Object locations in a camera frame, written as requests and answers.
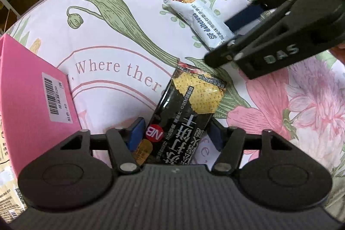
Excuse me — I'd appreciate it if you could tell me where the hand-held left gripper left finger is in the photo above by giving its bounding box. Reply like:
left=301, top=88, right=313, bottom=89
left=58, top=117, right=146, bottom=174

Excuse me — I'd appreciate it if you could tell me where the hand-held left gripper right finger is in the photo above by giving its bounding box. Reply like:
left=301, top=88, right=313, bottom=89
left=211, top=120, right=293, bottom=174

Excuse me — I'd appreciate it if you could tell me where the light blue snack bar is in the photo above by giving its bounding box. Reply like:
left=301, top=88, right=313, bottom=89
left=162, top=0, right=235, bottom=52

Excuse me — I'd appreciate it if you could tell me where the black cracker packet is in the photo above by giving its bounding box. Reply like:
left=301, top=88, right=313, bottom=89
left=133, top=59, right=226, bottom=166

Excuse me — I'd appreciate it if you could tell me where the pink cardboard box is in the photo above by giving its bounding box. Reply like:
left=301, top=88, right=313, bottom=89
left=0, top=34, right=83, bottom=180

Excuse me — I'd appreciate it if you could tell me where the silver printed packet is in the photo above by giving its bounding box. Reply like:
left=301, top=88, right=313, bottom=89
left=0, top=133, right=12, bottom=166

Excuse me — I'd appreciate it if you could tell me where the cream noodle packet orange label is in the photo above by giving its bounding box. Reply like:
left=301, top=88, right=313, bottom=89
left=0, top=169, right=26, bottom=221

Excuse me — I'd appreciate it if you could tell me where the floral bedsheet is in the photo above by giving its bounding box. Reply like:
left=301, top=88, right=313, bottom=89
left=5, top=0, right=345, bottom=220

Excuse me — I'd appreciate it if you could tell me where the white table frame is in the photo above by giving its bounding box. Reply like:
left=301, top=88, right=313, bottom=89
left=0, top=0, right=21, bottom=18

